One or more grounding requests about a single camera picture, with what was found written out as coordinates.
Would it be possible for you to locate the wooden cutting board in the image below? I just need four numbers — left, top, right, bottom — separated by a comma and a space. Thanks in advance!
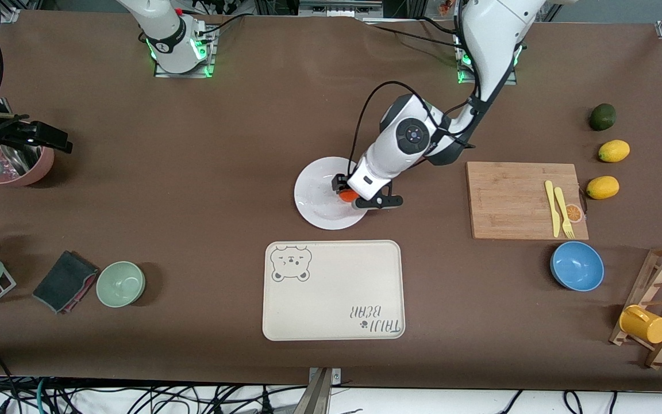
466, 162, 590, 240

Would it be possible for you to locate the black base cable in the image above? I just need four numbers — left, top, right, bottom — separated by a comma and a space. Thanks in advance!
363, 17, 469, 49
196, 13, 247, 38

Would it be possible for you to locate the yellow plastic knife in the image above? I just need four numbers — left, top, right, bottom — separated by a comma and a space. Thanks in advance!
544, 180, 561, 238

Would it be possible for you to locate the dark green avocado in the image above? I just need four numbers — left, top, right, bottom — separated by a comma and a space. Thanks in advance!
589, 103, 617, 132

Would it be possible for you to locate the pale green bowl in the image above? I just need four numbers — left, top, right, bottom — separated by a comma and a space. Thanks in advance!
96, 261, 146, 308

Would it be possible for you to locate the metal scoop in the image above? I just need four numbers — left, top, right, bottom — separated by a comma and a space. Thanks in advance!
0, 144, 42, 176

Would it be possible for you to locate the blue bowl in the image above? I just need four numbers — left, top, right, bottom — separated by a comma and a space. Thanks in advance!
550, 241, 605, 292

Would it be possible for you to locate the metal mount bracket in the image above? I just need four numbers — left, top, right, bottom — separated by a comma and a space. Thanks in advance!
294, 367, 343, 414

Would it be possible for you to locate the yellow lemon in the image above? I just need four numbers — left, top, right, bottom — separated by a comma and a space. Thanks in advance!
586, 176, 620, 201
598, 140, 631, 163

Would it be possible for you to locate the yellow mug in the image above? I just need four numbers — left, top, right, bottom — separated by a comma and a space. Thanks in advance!
619, 305, 662, 344

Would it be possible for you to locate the aluminium frame structure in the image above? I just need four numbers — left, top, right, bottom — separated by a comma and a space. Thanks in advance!
253, 0, 424, 18

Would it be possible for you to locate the cream tray with bear print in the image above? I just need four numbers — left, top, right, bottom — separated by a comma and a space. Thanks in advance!
262, 240, 406, 342

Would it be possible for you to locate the white round plate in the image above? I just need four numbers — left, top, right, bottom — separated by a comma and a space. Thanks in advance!
294, 156, 373, 231

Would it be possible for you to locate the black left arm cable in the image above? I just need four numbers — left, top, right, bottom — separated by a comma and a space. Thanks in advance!
349, 80, 487, 173

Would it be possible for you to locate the pink bowl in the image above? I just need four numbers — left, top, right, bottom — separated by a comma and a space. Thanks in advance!
0, 120, 55, 187

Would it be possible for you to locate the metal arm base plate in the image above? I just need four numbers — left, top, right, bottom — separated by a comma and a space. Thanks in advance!
154, 26, 217, 79
456, 32, 519, 86

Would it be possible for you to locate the yellow plastic fork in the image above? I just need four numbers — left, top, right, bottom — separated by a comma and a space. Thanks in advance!
554, 186, 575, 239

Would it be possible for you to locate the dark grey folded cloth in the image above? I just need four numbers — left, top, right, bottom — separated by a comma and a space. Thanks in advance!
32, 250, 100, 315

